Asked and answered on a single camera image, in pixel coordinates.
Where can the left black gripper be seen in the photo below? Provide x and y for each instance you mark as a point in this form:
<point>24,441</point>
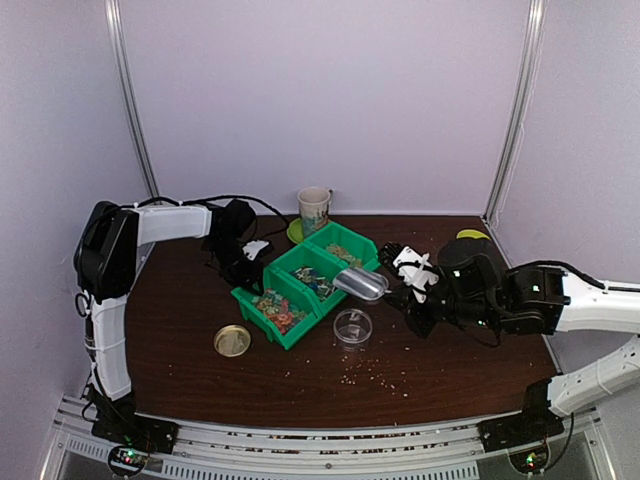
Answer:
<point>247,279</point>

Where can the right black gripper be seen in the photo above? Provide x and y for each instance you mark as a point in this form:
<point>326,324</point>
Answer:
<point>403,294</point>

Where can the silver metal scoop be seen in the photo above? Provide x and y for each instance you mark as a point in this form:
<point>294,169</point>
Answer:
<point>362,284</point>

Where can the clear plastic round container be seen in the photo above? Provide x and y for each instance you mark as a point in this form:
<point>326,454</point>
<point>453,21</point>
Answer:
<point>352,330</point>

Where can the green candy bin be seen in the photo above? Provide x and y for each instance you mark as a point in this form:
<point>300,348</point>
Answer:
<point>346,245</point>
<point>312,271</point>
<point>285,316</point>

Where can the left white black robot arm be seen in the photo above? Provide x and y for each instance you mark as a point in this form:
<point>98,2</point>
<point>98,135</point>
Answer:
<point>106,262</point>

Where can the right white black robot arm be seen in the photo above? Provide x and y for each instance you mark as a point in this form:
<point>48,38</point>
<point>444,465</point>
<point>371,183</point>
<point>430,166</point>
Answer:
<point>466,285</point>

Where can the green saucer plate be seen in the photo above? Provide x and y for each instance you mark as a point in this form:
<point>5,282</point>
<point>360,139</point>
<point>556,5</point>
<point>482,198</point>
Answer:
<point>295,231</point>

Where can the gold round lid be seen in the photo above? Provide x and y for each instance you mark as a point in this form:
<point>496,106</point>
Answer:
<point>232,341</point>

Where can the lime green bowl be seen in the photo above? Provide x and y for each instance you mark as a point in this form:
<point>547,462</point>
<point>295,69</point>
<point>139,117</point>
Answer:
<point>472,234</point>

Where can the patterned ceramic mug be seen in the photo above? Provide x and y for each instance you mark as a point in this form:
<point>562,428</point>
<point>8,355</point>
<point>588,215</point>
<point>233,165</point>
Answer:
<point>314,204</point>

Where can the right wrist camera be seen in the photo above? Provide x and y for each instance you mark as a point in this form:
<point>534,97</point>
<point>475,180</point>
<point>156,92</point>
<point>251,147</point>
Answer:
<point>413,269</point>

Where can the front aluminium rail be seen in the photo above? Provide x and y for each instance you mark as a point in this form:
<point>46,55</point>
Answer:
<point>443,450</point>

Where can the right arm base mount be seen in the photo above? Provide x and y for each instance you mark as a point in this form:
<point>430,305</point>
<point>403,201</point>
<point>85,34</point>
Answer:
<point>517,430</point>

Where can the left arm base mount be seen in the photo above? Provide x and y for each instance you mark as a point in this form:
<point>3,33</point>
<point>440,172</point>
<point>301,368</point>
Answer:
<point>139,432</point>

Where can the left aluminium frame post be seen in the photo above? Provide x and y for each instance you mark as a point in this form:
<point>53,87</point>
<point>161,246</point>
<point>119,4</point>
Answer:
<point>133,119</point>

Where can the aluminium frame post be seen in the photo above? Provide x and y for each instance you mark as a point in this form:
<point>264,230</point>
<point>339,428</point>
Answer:
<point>133,119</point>
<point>529,65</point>

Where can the right aluminium frame post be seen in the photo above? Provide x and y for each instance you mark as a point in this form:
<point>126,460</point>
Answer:
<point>529,65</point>

